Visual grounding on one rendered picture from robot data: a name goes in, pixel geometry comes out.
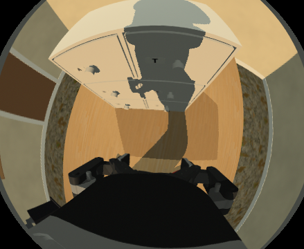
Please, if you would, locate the white chest of drawers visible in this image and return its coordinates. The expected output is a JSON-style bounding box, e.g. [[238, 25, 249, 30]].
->
[[49, 0, 242, 112]]

